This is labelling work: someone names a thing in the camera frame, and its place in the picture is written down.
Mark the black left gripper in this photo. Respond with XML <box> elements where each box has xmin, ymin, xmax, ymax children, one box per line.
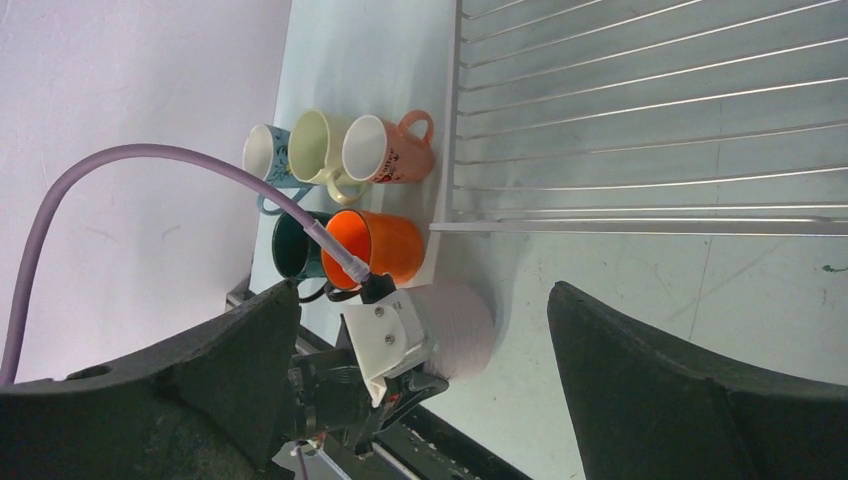
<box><xmin>1</xmin><ymin>281</ymin><xmax>449</xmax><ymax>479</ymax></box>

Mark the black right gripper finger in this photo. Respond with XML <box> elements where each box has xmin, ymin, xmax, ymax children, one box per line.
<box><xmin>547</xmin><ymin>281</ymin><xmax>847</xmax><ymax>479</ymax></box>

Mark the dark teal mug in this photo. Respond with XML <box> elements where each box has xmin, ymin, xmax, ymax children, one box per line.
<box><xmin>271</xmin><ymin>214</ymin><xmax>333</xmax><ymax>303</ymax></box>

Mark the mauve grey mug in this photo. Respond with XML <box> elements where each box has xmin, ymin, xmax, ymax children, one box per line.
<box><xmin>408</xmin><ymin>283</ymin><xmax>496</xmax><ymax>381</ymax></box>

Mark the orange mug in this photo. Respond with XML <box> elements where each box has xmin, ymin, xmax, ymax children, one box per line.
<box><xmin>326</xmin><ymin>209</ymin><xmax>425</xmax><ymax>285</ymax></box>

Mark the light blue mug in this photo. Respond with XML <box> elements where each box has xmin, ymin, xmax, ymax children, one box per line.
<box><xmin>242</xmin><ymin>124</ymin><xmax>312</xmax><ymax>203</ymax></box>

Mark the light green mug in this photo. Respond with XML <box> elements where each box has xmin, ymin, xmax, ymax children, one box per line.
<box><xmin>288</xmin><ymin>109</ymin><xmax>368</xmax><ymax>206</ymax></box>

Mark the small salmon pink mug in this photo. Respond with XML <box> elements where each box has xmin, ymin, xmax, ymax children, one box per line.
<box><xmin>342</xmin><ymin>110</ymin><xmax>435</xmax><ymax>184</ymax></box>

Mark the clear acrylic dish rack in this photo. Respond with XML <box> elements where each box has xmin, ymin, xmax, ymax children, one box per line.
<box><xmin>432</xmin><ymin>1</ymin><xmax>847</xmax><ymax>237</ymax></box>

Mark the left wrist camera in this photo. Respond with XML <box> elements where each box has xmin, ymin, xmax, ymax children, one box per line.
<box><xmin>342</xmin><ymin>273</ymin><xmax>438</xmax><ymax>408</ymax></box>

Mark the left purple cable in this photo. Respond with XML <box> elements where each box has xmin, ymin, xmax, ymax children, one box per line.
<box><xmin>0</xmin><ymin>143</ymin><xmax>372</xmax><ymax>387</ymax></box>

